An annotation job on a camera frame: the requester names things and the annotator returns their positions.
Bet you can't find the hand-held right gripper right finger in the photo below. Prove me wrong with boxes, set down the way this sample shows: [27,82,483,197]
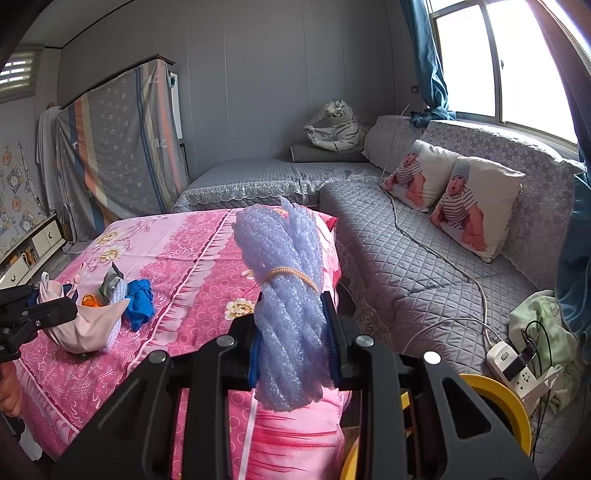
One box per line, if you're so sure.
[321,291,539,480]

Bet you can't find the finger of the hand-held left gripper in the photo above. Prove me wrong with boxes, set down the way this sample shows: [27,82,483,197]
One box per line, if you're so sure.
[9,296,78,334]
[0,285,42,309]

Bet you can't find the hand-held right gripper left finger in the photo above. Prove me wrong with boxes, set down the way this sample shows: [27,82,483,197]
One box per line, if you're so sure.
[51,314,264,480]

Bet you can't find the purple foam net bundle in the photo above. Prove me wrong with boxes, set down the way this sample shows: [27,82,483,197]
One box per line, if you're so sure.
[233,196,338,413]

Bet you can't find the silver snack wrapper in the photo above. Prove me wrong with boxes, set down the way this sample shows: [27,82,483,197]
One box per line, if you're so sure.
[98,263,125,308]

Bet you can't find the white foam net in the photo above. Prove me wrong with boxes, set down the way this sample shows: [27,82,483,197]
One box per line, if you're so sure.
[104,279,132,354]

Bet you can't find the blue cloth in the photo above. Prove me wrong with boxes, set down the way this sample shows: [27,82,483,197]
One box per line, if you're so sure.
[122,278,155,332]

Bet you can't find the yellow rimmed black trash bin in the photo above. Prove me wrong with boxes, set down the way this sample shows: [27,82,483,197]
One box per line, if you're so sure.
[341,373,532,480]

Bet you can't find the person's left hand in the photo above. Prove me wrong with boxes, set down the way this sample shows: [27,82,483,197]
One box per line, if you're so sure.
[0,362,23,416]

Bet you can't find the white low cabinet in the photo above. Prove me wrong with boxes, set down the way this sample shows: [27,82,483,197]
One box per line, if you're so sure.
[0,212,63,289]

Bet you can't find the pink floral blanket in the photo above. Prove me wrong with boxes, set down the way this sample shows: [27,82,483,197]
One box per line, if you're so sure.
[14,205,356,480]

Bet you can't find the grey quilted sofa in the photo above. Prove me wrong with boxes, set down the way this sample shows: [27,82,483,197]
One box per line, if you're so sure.
[171,114,591,467]

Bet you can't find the white hanging cloth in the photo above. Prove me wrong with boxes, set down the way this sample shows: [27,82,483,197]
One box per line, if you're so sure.
[36,104,63,217]

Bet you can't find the white power strip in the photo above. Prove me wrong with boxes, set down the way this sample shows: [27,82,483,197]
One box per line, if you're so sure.
[486,340,561,407]

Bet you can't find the striped sheet covered mattress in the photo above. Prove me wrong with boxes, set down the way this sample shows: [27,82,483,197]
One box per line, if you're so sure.
[55,55,190,243]

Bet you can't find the black charger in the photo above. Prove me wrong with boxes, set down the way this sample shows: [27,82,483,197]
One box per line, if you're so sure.
[502,346,536,381]

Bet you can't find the grey bolster pillow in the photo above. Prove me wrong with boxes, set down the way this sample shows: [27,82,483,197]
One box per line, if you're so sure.
[290,144,368,164]

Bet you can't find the baby print pillow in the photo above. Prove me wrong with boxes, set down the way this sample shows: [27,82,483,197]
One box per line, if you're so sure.
[429,156,527,264]
[379,139,462,213]

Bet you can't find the pale green cloth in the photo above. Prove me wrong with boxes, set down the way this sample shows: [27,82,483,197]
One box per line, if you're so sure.
[509,290,585,416]

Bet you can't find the white tiger plush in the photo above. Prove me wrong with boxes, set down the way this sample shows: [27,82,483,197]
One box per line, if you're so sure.
[303,99,370,153]

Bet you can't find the white charger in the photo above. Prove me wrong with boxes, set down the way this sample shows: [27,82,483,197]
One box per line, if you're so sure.
[531,364,566,402]

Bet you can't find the louvered window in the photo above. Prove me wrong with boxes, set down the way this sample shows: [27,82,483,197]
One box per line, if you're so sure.
[0,44,44,104]

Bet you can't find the cartoon wall poster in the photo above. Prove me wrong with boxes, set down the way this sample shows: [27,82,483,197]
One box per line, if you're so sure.
[0,141,47,257]

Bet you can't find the white cable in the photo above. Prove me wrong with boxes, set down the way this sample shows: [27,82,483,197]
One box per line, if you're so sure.
[381,104,509,370]

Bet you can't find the black cables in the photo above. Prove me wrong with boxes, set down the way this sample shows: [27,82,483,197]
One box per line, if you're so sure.
[522,318,583,462]

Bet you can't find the white wall unit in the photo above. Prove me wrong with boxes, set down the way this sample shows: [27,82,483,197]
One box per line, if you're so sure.
[168,71,185,144]

